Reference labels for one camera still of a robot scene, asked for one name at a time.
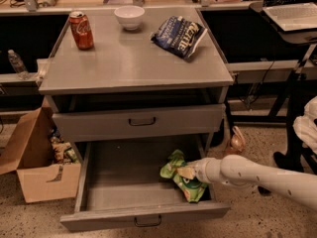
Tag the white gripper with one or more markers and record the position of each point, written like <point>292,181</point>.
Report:
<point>200,170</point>

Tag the green rice chip bag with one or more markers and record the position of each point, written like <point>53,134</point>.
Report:
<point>193,189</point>

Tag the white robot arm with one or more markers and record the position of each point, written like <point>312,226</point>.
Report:
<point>236,170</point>

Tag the grey upper closed drawer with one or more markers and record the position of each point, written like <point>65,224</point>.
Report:
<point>139,123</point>

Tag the grey open lower drawer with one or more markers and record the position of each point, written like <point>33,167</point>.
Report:
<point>120,186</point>

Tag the grey drawer cabinet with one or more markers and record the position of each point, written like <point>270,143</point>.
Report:
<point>126,70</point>

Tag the blue kettle chip bag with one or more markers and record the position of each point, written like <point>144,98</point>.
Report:
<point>179,36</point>

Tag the snack packets in box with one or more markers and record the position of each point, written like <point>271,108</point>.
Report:
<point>63,153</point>

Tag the brown cardboard box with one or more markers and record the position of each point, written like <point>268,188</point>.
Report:
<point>29,152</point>

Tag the white ceramic bowl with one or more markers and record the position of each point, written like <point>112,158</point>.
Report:
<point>130,17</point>

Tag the red coca-cola can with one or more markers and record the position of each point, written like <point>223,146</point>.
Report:
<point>81,31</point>

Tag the black laptop stand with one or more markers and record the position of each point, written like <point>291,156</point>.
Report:
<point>287,72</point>

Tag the silver laptop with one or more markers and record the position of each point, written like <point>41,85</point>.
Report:
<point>292,15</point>

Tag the clear plastic water bottle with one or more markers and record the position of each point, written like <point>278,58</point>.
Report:
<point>18,65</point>

